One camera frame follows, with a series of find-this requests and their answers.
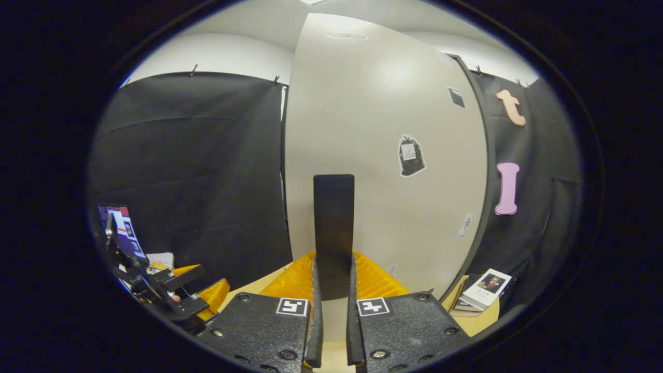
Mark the beige cabinet door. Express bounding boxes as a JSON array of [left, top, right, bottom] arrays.
[[284, 13, 488, 342]]

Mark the black cabinet door handle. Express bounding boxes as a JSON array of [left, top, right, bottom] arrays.
[[313, 174, 356, 302]]

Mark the black backdrop cloth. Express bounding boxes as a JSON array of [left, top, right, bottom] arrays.
[[88, 71, 583, 317]]

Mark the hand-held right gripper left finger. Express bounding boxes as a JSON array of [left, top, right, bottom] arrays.
[[198, 251, 325, 371]]

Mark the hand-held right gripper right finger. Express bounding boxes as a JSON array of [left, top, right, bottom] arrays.
[[345, 251, 470, 371]]

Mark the computer monitor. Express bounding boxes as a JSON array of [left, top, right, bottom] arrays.
[[97, 204, 150, 261]]

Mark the white portrait cover book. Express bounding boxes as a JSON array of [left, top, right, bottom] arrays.
[[460, 268, 513, 311]]

